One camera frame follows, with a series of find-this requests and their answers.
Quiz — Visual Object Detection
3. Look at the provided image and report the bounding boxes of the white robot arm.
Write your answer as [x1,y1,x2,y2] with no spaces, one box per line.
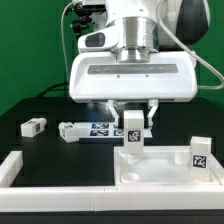
[69,0,209,103]

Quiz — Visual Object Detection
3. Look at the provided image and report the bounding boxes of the white marker tag sheet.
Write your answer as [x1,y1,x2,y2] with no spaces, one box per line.
[73,121,154,140]

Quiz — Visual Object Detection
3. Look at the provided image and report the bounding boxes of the white U-shaped obstacle fence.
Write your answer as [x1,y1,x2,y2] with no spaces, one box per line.
[0,151,224,212]

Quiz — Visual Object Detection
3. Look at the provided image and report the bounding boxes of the grey cable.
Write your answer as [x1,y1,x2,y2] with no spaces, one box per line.
[60,0,81,68]
[155,0,224,91]

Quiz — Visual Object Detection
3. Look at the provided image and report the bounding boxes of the black cable at base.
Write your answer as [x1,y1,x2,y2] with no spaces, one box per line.
[36,82,71,98]

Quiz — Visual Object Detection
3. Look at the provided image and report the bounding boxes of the white square tabletop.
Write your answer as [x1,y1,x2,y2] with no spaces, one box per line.
[114,146,224,186]

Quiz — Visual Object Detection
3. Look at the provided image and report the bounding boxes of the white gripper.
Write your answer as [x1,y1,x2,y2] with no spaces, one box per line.
[69,27,197,129]

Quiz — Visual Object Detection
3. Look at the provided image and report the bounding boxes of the grey cable right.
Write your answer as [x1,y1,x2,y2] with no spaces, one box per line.
[155,0,224,91]

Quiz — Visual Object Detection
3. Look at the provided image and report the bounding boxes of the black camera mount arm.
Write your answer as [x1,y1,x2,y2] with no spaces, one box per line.
[71,3,106,38]

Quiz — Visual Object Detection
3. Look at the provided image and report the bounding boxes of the grey cable left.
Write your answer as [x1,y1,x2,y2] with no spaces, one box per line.
[60,0,81,68]

